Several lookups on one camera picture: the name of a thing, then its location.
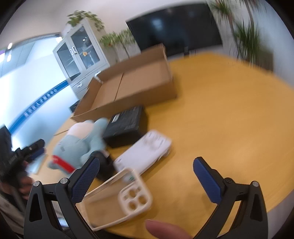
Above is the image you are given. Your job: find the person's right hand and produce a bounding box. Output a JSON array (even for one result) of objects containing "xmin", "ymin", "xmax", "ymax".
[{"xmin": 146, "ymin": 219, "xmax": 192, "ymax": 239}]

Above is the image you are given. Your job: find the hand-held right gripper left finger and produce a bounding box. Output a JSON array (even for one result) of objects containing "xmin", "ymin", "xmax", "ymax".
[{"xmin": 24, "ymin": 156, "xmax": 100, "ymax": 239}]

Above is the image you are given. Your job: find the brown cardboard box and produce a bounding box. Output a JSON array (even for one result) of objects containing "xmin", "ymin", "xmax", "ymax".
[{"xmin": 71, "ymin": 43, "xmax": 177, "ymax": 122}]

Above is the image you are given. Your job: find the slim leafy green plant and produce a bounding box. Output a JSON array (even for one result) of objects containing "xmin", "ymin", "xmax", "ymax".
[{"xmin": 100, "ymin": 29, "xmax": 138, "ymax": 62}]

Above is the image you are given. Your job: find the person's light clothing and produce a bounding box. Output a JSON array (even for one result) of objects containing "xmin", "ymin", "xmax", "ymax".
[{"xmin": 0, "ymin": 195, "xmax": 26, "ymax": 235}]

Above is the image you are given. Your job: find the black suitcase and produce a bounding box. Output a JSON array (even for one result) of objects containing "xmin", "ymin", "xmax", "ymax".
[{"xmin": 70, "ymin": 100, "xmax": 81, "ymax": 113}]

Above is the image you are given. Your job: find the black round object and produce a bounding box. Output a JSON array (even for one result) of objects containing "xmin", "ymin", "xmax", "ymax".
[{"xmin": 93, "ymin": 150, "xmax": 115, "ymax": 181}]

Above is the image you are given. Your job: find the light blue plush toy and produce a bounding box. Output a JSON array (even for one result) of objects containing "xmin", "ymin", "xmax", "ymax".
[{"xmin": 47, "ymin": 118, "xmax": 109, "ymax": 173}]

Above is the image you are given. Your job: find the person's left hand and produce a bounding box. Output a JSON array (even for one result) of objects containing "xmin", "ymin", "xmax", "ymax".
[{"xmin": 19, "ymin": 176, "xmax": 34, "ymax": 196}]

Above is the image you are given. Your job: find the grey glass-door cabinet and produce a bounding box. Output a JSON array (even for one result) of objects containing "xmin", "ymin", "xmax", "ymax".
[{"xmin": 52, "ymin": 18, "xmax": 111, "ymax": 98}]

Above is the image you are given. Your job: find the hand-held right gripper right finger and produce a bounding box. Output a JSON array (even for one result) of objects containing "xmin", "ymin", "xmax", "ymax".
[{"xmin": 193, "ymin": 157, "xmax": 269, "ymax": 239}]

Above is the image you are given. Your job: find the spiky-leaf potted plant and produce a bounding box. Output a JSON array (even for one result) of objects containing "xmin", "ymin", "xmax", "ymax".
[{"xmin": 207, "ymin": 0, "xmax": 274, "ymax": 72}]

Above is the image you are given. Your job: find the white phone case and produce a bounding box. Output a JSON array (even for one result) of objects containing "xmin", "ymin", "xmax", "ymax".
[{"xmin": 78, "ymin": 168, "xmax": 153, "ymax": 231}]

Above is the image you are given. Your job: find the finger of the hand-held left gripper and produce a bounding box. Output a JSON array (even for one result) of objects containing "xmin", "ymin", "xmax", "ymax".
[
  {"xmin": 29, "ymin": 148, "xmax": 46, "ymax": 161},
  {"xmin": 22, "ymin": 139, "xmax": 46, "ymax": 152}
]

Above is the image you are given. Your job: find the black box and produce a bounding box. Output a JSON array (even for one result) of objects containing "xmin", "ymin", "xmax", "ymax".
[{"xmin": 103, "ymin": 105, "xmax": 147, "ymax": 148}]

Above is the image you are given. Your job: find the black wall screen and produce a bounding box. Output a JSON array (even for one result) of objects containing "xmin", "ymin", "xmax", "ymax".
[{"xmin": 126, "ymin": 3, "xmax": 223, "ymax": 58}]

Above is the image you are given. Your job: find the trailing green plant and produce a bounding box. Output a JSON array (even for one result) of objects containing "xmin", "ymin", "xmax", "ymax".
[{"xmin": 66, "ymin": 10, "xmax": 105, "ymax": 31}]

